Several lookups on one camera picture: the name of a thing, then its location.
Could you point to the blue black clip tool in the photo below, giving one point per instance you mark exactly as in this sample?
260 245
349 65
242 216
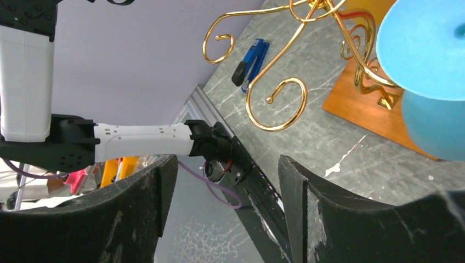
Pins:
249 68

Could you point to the gold wire wine glass rack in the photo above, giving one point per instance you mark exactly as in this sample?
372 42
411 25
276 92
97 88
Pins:
363 95

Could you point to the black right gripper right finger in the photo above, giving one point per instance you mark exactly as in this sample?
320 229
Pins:
327 223

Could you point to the light blue wine glass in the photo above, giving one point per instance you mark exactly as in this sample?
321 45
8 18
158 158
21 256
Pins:
420 46

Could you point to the orange wine glass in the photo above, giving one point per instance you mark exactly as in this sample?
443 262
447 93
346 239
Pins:
378 8

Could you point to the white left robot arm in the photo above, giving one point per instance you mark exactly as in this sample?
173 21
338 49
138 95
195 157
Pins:
32 134

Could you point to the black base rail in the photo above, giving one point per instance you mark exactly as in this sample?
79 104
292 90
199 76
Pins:
261 214

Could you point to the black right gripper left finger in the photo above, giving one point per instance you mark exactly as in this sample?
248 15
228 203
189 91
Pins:
121 222

